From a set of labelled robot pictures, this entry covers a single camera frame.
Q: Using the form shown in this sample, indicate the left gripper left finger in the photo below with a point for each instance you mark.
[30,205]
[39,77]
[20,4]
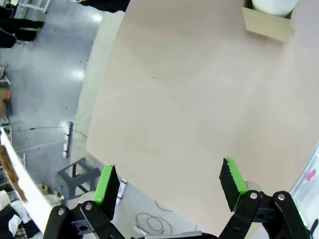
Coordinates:
[107,194]

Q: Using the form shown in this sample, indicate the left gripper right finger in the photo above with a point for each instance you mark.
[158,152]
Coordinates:
[231,184]

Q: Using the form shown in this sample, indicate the small cardboard box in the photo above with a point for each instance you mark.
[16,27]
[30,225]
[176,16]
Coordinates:
[266,25]

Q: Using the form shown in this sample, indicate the white paper cup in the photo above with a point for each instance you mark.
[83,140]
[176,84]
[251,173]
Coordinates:
[274,6]

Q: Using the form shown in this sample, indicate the grey stool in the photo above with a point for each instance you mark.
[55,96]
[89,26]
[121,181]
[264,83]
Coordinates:
[74,178]

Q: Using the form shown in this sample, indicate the white power strip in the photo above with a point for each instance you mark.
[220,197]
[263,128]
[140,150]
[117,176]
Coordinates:
[67,139]

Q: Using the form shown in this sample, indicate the white table with furry item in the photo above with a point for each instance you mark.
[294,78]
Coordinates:
[27,189]

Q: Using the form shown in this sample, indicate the brown furry item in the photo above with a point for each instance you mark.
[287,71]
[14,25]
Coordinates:
[11,174]

